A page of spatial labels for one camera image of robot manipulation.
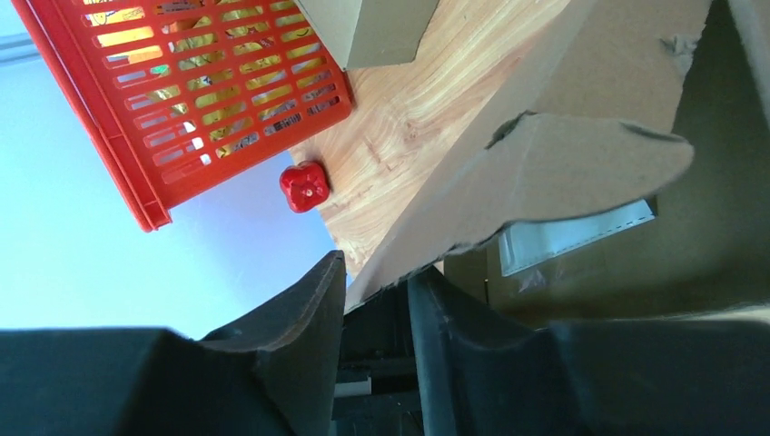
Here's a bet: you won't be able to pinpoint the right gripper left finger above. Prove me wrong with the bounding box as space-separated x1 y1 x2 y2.
1 251 346 435

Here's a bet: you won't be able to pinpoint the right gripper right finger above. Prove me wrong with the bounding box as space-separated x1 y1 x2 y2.
408 268 769 435

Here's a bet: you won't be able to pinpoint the small cardboard sheet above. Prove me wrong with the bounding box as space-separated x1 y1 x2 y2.
346 1 769 316

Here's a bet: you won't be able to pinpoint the large brown cardboard box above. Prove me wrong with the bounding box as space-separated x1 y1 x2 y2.
295 0 439 70

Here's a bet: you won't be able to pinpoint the red bell pepper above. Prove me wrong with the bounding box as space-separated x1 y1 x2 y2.
279 161 331 213

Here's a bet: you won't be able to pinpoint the red plastic shopping basket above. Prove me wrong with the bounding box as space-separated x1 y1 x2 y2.
15 1 353 232

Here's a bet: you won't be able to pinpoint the yellow orange juice carton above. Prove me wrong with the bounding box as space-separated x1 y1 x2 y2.
78 1 350 168

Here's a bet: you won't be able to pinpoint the aluminium frame post left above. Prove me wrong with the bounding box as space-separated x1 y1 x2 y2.
0 33 41 67

